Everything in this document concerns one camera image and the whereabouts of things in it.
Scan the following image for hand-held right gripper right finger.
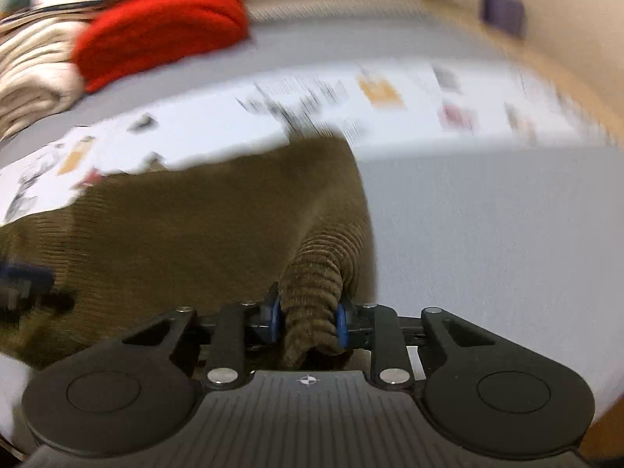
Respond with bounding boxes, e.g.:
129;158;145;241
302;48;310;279
335;297;508;387

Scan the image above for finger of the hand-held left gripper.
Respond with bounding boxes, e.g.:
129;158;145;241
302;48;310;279
0;258;76;325

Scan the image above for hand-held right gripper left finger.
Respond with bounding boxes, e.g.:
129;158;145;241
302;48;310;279
119;282;282;391

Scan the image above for brown corduroy pants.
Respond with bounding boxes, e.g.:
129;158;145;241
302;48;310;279
0;129;376;371

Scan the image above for beige fluffy blanket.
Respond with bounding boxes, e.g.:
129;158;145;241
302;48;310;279
0;14;89;137

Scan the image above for dark striped folded cloth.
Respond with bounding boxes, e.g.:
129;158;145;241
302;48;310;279
0;0;196;35

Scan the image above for red folded blanket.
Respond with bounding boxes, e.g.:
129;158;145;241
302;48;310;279
71;0;252;94

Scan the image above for purple rolled mat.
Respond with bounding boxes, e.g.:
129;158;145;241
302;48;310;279
480;0;528;40

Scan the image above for wooden bed frame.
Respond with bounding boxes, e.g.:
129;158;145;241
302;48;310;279
424;0;624;122

